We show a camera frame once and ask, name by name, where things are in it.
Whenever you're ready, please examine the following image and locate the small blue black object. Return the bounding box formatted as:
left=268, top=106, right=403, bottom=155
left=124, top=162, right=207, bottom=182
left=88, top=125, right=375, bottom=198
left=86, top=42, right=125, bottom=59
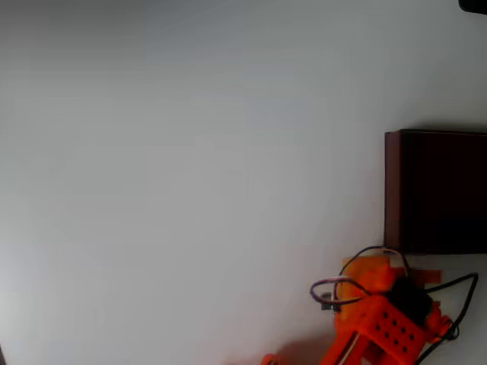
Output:
left=320, top=291, right=342, bottom=313

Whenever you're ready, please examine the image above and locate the dark red box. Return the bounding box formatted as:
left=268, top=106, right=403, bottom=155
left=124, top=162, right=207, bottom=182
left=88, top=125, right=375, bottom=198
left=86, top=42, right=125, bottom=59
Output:
left=383, top=129, right=487, bottom=256

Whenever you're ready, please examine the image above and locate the black object at corner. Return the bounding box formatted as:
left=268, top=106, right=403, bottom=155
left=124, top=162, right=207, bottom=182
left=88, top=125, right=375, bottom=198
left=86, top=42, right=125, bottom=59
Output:
left=458, top=0, right=487, bottom=15

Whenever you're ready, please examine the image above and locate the black white arched cable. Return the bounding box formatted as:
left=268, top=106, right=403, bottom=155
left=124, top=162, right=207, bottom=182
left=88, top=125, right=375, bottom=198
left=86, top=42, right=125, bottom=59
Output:
left=338, top=246, right=412, bottom=281

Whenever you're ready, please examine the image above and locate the purple white looped cable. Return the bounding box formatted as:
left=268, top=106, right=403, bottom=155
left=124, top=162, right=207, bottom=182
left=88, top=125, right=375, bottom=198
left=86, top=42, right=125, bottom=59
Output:
left=309, top=276, right=373, bottom=306

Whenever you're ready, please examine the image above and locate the long black cable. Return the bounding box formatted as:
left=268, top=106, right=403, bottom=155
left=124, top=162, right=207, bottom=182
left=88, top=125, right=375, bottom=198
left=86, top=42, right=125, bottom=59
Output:
left=416, top=271, right=480, bottom=364

